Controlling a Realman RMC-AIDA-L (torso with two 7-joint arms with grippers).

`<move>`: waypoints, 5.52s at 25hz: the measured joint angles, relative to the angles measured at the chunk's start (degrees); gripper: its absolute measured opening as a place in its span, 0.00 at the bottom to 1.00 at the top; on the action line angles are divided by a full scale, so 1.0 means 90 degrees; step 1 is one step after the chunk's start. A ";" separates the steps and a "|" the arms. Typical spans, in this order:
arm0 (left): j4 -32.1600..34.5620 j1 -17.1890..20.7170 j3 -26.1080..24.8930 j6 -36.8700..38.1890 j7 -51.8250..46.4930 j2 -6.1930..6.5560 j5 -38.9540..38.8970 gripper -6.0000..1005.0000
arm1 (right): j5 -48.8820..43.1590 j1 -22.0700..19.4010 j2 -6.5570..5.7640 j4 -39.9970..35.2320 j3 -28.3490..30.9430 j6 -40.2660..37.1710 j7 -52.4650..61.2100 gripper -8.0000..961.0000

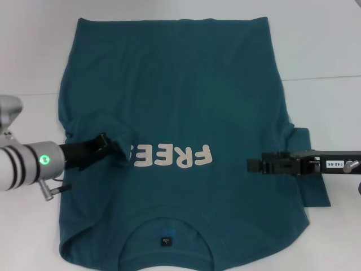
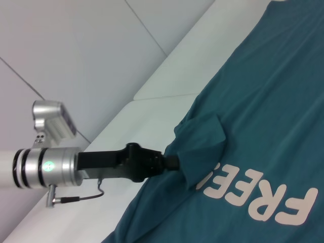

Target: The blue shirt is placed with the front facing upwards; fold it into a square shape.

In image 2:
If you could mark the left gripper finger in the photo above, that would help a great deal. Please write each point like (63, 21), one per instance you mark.
(170, 159)
(171, 166)

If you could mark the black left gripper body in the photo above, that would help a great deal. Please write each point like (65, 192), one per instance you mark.
(106, 163)

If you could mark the teal FREE print t-shirt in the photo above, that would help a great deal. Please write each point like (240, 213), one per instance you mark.
(253, 101)

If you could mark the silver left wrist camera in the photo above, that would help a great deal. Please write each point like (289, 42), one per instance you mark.
(50, 119)

